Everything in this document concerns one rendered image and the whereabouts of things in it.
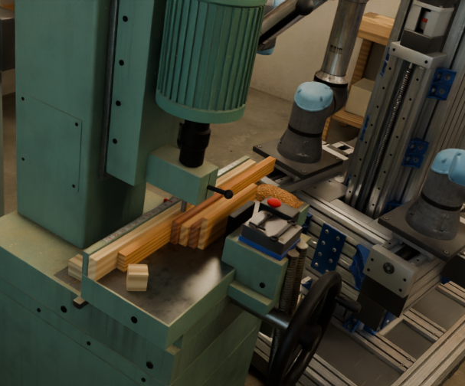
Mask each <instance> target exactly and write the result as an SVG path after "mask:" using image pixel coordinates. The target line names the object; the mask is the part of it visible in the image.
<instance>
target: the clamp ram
mask: <svg viewBox="0 0 465 386"><path fill-rule="evenodd" d="M254 206H255V202H254V201H251V200H249V201H248V202H247V203H245V204H244V205H242V206H241V207H239V208H238V209H237V210H236V211H234V212H233V213H231V214H230V215H229V216H228V222H227V227H226V231H225V235H224V241H223V245H222V250H223V249H224V242H225V238H226V237H227V236H228V235H229V234H231V233H232V232H234V231H235V230H236V229H238V228H239V227H240V226H243V224H244V223H245V222H246V221H248V220H249V219H251V218H252V216H253V213H254Z"/></svg>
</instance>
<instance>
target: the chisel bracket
mask: <svg viewBox="0 0 465 386"><path fill-rule="evenodd" d="M179 154H180V149H177V148H176V147H174V146H171V145H169V144H166V145H164V146H162V147H160V148H157V149H155V150H153V151H151V152H149V153H148V158H147V165H146V177H145V182H148V183H149V184H151V185H154V186H156V187H157V188H160V189H162V190H164V191H167V192H168V193H170V194H172V195H174V196H176V197H178V198H181V199H182V200H184V201H187V202H188V203H190V204H193V205H194V206H197V205H199V204H201V203H202V202H203V201H205V200H207V199H208V198H210V197H211V196H212V195H214V191H211V190H208V189H207V186H208V185H212V186H214V187H215V186H216V181H217V177H218V167H217V166H216V165H212V164H211V163H209V162H206V161H204V162H203V165H201V166H199V167H190V166H187V165H183V164H182V163H181V162H180V161H179Z"/></svg>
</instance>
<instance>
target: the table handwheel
mask: <svg viewBox="0 0 465 386"><path fill-rule="evenodd" d="M341 288H342V277H341V276H340V274H339V273H338V272H336V271H334V270H331V271H328V272H326V273H324V274H323V275H322V276H321V277H320V278H319V279H318V280H317V281H316V282H315V283H314V284H313V286H312V287H311V289H310V290H309V292H308V293H307V294H306V296H305V297H304V299H303V301H302V302H301V303H300V305H299V307H298V309H297V310H296V312H295V313H294V315H293V317H291V316H289V315H287V314H286V313H284V312H281V311H280V310H278V309H276V308H274V307H273V308H272V310H271V311H269V312H268V314H266V315H265V316H263V315H261V314H260V313H258V312H256V311H254V310H253V309H251V308H249V307H247V306H245V305H244V304H242V303H240V302H238V301H237V300H235V299H233V298H231V303H233V304H234V305H236V306H238V307H239V308H241V309H243V310H245V311H246V312H249V313H250V314H252V315H253V316H256V317H257V318H258V319H261V320H263V321H265V322H266V323H268V324H270V325H272V326H273V327H275V328H277V329H279V330H280V331H282V332H284V334H283V338H282V339H281V341H280V344H279V346H278V348H277V351H276V354H275V356H274V358H273V361H272V364H271V366H270V371H269V375H268V378H267V386H295V384H296V383H297V382H298V380H299V379H300V377H301V376H302V374H303V372H304V371H305V370H306V368H307V366H308V364H309V363H310V361H311V360H312V358H313V356H314V354H315V353H316V350H317V349H318V347H319V344H320V342H321V341H322V339H323V336H324V335H325V333H326V330H327V328H328V326H329V323H330V321H331V319H332V316H333V313H334V312H335V309H336V305H337V302H335V301H334V299H335V297H336V295H337V294H339V295H340V292H341ZM327 291H328V292H327ZM326 292H327V294H326ZM325 295H326V299H325V302H324V304H323V307H322V310H321V312H320V314H319V310H320V307H321V305H322V303H323V300H324V298H325ZM318 314H319V318H318V319H317V316H318ZM316 319H317V321H316ZM301 350H302V351H301ZM298 354H300V355H299V357H298V358H297V360H296V361H295V359H296V357H297V356H298ZM294 361H295V363H294V364H293V362H294ZM292 364H293V366H292V368H291V369H290V370H289V368H290V366H291V365H292ZM288 370H289V372H288ZM287 372H288V373H287ZM286 374H287V375H286ZM285 375H286V376H285ZM284 376H285V377H284Z"/></svg>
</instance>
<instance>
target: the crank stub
mask: <svg viewBox="0 0 465 386"><path fill-rule="evenodd" d="M334 301H335V302H337V303H338V304H339V305H340V306H342V307H344V308H346V309H347V310H348V311H350V312H353V313H359V311H360V309H361V305H360V303H358V302H356V301H355V300H353V299H350V298H347V297H345V296H341V295H339V294H337V295H336V297H335V299H334Z"/></svg>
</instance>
